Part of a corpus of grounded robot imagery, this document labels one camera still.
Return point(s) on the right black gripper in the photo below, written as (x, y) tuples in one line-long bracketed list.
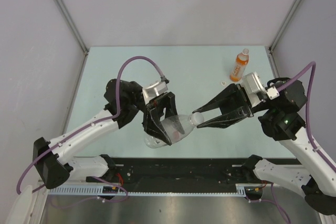
[(232, 94)]

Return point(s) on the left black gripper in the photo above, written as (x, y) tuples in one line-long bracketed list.
[(151, 123)]

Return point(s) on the clear water bottle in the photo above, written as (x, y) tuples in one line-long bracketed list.
[(177, 127)]

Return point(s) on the large orange tea bottle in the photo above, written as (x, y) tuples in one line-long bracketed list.
[(241, 62)]

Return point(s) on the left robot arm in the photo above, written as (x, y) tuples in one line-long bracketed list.
[(54, 159)]

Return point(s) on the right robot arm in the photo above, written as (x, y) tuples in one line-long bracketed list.
[(283, 124)]

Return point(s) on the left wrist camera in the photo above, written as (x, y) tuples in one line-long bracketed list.
[(155, 90)]

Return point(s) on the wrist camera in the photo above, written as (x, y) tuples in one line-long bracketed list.
[(155, 90), (255, 90)]

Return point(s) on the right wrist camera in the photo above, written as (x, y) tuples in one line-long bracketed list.
[(255, 90)]

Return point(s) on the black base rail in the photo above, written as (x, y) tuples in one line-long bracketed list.
[(187, 174)]

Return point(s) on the white slotted cable duct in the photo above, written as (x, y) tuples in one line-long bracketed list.
[(238, 190)]

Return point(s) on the left aluminium frame post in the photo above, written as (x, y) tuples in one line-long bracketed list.
[(71, 25)]

